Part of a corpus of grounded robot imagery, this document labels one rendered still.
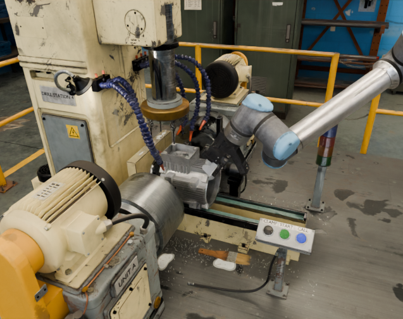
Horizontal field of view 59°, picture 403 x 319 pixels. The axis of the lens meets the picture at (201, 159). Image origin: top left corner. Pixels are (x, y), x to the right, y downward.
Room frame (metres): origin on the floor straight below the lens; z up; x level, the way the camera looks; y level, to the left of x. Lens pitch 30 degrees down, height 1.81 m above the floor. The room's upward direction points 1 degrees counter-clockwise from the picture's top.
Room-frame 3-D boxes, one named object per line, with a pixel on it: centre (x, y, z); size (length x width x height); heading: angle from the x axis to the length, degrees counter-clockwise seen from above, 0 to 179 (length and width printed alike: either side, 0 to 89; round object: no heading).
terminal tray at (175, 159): (1.23, 0.08, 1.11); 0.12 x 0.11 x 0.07; 66
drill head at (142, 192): (0.91, 0.23, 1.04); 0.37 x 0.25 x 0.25; 157
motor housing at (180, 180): (1.22, 0.04, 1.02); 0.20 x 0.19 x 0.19; 66
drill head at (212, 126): (1.54, -0.03, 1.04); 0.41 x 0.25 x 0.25; 157
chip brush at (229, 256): (1.01, -0.08, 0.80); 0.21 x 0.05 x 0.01; 73
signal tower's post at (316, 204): (1.31, -0.52, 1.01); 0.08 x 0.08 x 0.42; 67
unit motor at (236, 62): (1.81, -0.18, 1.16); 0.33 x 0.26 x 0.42; 157
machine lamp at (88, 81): (1.11, 0.40, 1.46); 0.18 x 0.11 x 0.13; 67
